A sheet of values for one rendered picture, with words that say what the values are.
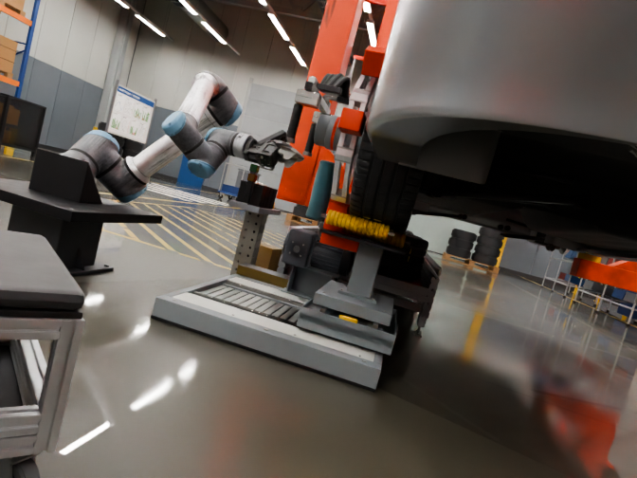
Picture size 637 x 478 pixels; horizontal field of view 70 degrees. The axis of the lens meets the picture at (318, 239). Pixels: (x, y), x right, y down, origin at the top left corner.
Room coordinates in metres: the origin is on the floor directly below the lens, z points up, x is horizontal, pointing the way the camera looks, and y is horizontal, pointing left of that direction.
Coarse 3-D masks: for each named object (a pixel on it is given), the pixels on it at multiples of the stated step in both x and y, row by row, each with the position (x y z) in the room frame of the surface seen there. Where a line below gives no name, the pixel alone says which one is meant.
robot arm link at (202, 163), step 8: (208, 144) 1.61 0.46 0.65; (216, 144) 1.63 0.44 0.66; (192, 152) 1.56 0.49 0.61; (200, 152) 1.57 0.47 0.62; (208, 152) 1.59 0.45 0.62; (216, 152) 1.62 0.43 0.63; (224, 152) 1.65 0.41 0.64; (192, 160) 1.57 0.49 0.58; (200, 160) 1.57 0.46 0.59; (208, 160) 1.59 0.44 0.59; (216, 160) 1.62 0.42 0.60; (192, 168) 1.60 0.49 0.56; (200, 168) 1.58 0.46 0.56; (208, 168) 1.58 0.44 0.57; (216, 168) 1.63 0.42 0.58; (200, 176) 1.62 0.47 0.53; (208, 176) 1.61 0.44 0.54
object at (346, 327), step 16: (304, 304) 1.69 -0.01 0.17; (304, 320) 1.65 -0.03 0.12; (320, 320) 1.64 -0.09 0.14; (336, 320) 1.63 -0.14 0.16; (352, 320) 1.62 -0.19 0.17; (336, 336) 1.63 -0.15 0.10; (352, 336) 1.62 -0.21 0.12; (368, 336) 1.61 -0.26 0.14; (384, 336) 1.60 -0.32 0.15; (384, 352) 1.60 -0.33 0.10
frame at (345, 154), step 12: (360, 84) 1.67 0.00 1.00; (372, 84) 1.68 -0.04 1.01; (360, 96) 1.63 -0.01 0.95; (360, 108) 1.63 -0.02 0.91; (336, 156) 1.64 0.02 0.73; (348, 156) 1.63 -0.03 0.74; (336, 168) 1.68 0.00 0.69; (348, 168) 1.66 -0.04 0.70; (336, 180) 1.72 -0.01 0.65; (348, 180) 1.70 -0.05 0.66; (336, 192) 1.76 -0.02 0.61; (348, 192) 1.77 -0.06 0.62
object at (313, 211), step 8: (320, 160) 2.02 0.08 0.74; (320, 168) 2.00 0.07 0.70; (328, 168) 1.99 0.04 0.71; (320, 176) 1.99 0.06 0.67; (328, 176) 1.99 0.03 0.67; (320, 184) 1.99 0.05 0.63; (328, 184) 1.99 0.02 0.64; (312, 192) 2.02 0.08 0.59; (320, 192) 1.99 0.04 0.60; (328, 192) 2.00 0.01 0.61; (312, 200) 2.00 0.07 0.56; (320, 200) 1.99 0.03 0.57; (328, 200) 2.01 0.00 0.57; (312, 208) 2.00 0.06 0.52; (320, 208) 1.99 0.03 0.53; (312, 216) 1.99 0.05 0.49; (320, 216) 2.00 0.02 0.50
